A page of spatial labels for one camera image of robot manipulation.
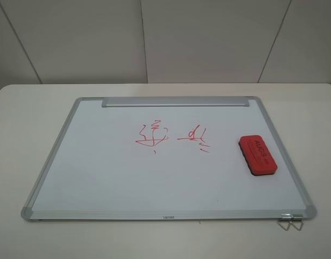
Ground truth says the red whiteboard eraser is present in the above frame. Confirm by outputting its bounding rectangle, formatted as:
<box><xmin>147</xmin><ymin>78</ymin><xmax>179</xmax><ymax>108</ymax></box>
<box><xmin>238</xmin><ymin>135</ymin><xmax>278</xmax><ymax>176</ymax></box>

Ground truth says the grey whiteboard pen tray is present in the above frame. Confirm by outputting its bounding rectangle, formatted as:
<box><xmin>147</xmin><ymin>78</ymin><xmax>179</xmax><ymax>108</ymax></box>
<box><xmin>101</xmin><ymin>97</ymin><xmax>250</xmax><ymax>108</ymax></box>

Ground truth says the white aluminium-framed whiteboard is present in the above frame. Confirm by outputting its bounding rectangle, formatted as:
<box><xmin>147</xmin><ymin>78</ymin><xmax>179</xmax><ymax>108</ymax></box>
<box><xmin>21</xmin><ymin>96</ymin><xmax>316</xmax><ymax>221</ymax></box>

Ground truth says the left metal hanging clip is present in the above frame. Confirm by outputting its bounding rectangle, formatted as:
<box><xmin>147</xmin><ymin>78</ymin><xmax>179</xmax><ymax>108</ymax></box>
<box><xmin>278</xmin><ymin>214</ymin><xmax>292</xmax><ymax>231</ymax></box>

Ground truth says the metal hanging clip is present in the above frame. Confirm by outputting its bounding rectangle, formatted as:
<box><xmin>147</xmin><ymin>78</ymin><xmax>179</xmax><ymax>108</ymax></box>
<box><xmin>278</xmin><ymin>214</ymin><xmax>292</xmax><ymax>231</ymax></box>
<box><xmin>289</xmin><ymin>214</ymin><xmax>304</xmax><ymax>231</ymax></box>

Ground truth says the right metal hanging clip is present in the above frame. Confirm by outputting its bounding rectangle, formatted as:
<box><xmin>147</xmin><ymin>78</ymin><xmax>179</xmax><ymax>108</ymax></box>
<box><xmin>289</xmin><ymin>214</ymin><xmax>304</xmax><ymax>231</ymax></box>

